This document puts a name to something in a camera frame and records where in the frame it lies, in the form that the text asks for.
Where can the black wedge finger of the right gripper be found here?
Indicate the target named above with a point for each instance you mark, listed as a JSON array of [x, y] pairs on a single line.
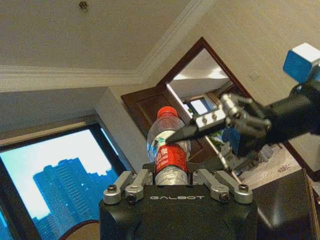
[[197, 131], [224, 156]]

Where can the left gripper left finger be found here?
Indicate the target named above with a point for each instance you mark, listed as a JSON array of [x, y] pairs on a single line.
[[117, 190]]

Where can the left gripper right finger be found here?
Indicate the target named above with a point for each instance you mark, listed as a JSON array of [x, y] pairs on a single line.
[[235, 191]]

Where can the clear bottle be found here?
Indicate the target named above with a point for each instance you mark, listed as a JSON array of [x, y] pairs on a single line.
[[170, 155]]

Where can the dark wooden cabinet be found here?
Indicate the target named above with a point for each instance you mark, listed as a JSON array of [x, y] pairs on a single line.
[[282, 205]]

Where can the beige chair with brown rim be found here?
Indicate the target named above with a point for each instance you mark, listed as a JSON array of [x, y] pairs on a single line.
[[82, 230]]

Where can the dark brown wooden door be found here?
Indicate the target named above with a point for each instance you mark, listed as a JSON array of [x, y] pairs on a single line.
[[145, 107]]

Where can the round ceiling sprinkler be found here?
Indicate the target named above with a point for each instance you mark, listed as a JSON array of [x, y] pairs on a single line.
[[83, 5]]

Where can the white wall switch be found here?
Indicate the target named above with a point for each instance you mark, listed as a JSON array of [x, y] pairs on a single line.
[[254, 75]]

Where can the dark brown door frame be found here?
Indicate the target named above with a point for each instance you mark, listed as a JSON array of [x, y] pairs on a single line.
[[215, 53]]

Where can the window with dark frame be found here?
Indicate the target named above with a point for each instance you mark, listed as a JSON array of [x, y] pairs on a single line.
[[37, 180]]

